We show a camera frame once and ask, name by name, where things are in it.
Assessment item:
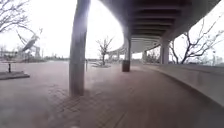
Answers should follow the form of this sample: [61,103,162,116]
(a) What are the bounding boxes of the concrete pillar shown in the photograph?
[159,39,170,65]
[123,37,132,62]
[68,0,92,98]

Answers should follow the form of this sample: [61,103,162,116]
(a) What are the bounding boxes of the red brick plaza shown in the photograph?
[0,60,224,128]

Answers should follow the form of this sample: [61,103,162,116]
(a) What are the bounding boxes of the grey building with round balconies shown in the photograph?
[99,0,224,64]

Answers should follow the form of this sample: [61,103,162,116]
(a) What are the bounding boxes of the slanted sculpture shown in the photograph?
[16,28,44,60]

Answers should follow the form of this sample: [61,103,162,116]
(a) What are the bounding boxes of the raised planter bed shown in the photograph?
[0,70,31,81]

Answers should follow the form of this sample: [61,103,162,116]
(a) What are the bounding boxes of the short dark bollard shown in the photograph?
[7,62,12,74]

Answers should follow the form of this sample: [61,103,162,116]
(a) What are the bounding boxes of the large bare tree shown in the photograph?
[0,0,34,34]

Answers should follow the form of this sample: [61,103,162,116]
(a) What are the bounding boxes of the low concrete wall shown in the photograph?
[141,62,224,108]

